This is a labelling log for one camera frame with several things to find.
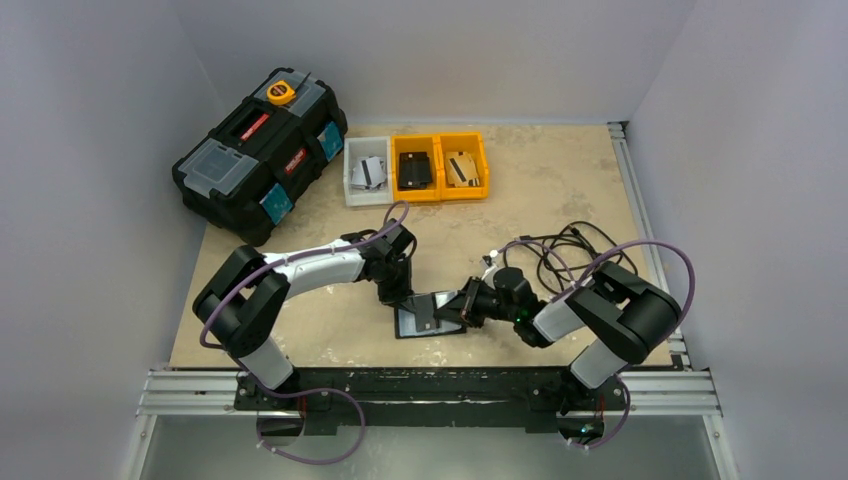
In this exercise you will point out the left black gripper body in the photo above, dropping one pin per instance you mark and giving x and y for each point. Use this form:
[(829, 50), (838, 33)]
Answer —
[(398, 272)]

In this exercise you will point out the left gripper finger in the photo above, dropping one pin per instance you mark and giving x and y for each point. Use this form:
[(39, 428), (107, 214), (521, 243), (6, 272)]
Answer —
[(388, 293), (407, 304)]

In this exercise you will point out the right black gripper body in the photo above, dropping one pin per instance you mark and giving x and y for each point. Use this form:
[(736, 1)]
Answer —
[(470, 302)]

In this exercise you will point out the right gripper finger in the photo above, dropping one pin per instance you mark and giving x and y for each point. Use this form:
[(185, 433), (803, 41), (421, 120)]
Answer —
[(451, 315), (452, 300)]

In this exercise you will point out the black leather card holder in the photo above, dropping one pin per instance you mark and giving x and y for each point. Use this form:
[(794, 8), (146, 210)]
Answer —
[(423, 324)]

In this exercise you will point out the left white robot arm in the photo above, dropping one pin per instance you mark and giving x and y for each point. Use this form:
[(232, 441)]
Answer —
[(240, 304)]

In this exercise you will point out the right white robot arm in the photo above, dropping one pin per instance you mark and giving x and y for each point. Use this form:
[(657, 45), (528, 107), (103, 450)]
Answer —
[(629, 316)]

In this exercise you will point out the silver credit cards stack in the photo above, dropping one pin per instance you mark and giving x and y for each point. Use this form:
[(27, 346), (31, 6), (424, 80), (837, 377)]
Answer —
[(368, 173)]

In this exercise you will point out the gold credit cards stack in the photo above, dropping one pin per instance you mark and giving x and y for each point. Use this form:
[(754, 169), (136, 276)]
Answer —
[(461, 169)]

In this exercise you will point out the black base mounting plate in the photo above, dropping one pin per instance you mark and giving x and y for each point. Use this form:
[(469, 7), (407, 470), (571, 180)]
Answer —
[(535, 399)]

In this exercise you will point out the white plastic bin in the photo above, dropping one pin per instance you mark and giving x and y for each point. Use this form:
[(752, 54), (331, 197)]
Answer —
[(361, 147)]

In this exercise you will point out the middle yellow plastic bin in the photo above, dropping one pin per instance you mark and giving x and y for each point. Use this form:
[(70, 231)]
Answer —
[(412, 143)]

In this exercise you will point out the yellow plastic bin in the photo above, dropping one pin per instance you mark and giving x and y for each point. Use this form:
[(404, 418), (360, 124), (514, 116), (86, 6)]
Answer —
[(471, 142), (412, 143)]

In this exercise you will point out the right yellow plastic bin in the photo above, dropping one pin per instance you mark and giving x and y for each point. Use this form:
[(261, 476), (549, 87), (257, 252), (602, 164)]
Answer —
[(471, 142)]

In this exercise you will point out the black plastic toolbox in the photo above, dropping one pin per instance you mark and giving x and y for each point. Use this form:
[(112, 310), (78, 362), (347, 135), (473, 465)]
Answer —
[(248, 173)]

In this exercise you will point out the yellow tape measure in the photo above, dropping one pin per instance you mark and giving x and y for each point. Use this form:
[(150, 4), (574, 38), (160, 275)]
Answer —
[(280, 93)]

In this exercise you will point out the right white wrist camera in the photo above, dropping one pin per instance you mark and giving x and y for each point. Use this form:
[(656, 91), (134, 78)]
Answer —
[(490, 267)]

